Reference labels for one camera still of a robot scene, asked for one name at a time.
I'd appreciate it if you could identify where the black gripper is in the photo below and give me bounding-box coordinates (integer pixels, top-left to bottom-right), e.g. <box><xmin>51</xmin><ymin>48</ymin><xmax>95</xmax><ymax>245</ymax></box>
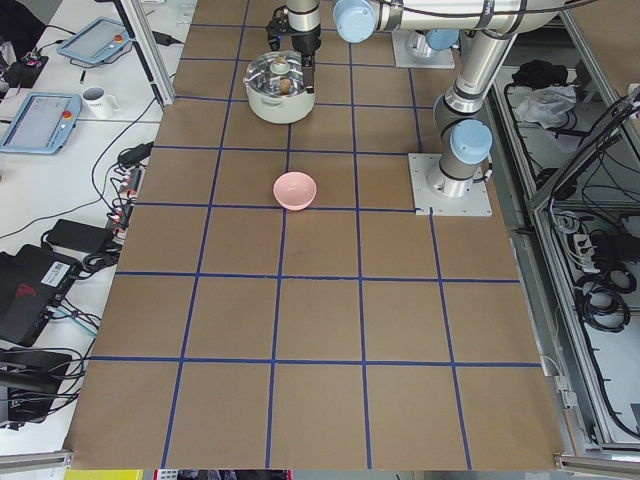
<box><xmin>265</xmin><ymin>9</ymin><xmax>321</xmax><ymax>94</ymax></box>

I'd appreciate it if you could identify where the brown egg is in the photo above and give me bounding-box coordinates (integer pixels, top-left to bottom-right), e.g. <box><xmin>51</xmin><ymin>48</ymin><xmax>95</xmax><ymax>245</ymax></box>
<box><xmin>278</xmin><ymin>78</ymin><xmax>293</xmax><ymax>95</ymax></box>

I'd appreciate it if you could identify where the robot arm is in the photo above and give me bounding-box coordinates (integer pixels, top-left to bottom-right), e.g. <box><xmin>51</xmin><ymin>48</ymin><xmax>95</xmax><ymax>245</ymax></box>
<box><xmin>333</xmin><ymin>0</ymin><xmax>567</xmax><ymax>198</ymax></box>

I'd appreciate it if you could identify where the pale green cooking pot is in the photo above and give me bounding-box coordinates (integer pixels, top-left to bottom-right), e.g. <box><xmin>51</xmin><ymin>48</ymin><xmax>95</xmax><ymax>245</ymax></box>
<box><xmin>243</xmin><ymin>51</ymin><xmax>315</xmax><ymax>124</ymax></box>

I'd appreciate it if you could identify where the pink bowl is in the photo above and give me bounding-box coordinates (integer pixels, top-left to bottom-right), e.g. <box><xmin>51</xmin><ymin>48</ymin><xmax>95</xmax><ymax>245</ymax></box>
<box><xmin>273</xmin><ymin>171</ymin><xmax>317</xmax><ymax>211</ymax></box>

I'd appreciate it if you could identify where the blue teach pendant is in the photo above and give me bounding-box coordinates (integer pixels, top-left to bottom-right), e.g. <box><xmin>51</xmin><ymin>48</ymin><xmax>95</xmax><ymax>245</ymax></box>
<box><xmin>57</xmin><ymin>17</ymin><xmax>131</xmax><ymax>65</ymax></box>
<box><xmin>1</xmin><ymin>92</ymin><xmax>83</xmax><ymax>155</ymax></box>

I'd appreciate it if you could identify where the white mug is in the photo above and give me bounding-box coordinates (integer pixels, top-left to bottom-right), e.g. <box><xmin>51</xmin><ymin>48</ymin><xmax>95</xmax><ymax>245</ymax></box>
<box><xmin>81</xmin><ymin>86</ymin><xmax>120</xmax><ymax>120</ymax></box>

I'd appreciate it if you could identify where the black power brick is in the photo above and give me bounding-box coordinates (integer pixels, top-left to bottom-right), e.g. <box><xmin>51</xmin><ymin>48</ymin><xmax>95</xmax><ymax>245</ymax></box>
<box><xmin>41</xmin><ymin>219</ymin><xmax>115</xmax><ymax>253</ymax></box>

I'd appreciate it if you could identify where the black computer box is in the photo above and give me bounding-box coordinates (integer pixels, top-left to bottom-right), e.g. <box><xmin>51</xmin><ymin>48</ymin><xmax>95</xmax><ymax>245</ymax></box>
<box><xmin>1</xmin><ymin>244</ymin><xmax>82</xmax><ymax>347</ymax></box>

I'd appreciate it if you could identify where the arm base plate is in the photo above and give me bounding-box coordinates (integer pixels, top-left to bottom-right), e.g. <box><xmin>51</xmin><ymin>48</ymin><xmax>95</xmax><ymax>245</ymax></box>
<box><xmin>408</xmin><ymin>153</ymin><xmax>492</xmax><ymax>217</ymax></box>
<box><xmin>392</xmin><ymin>29</ymin><xmax>459</xmax><ymax>69</ymax></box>

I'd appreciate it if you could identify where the aluminium frame post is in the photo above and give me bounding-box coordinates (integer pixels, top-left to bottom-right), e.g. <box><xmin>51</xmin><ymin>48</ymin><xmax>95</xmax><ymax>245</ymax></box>
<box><xmin>113</xmin><ymin>0</ymin><xmax>175</xmax><ymax>109</ymax></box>

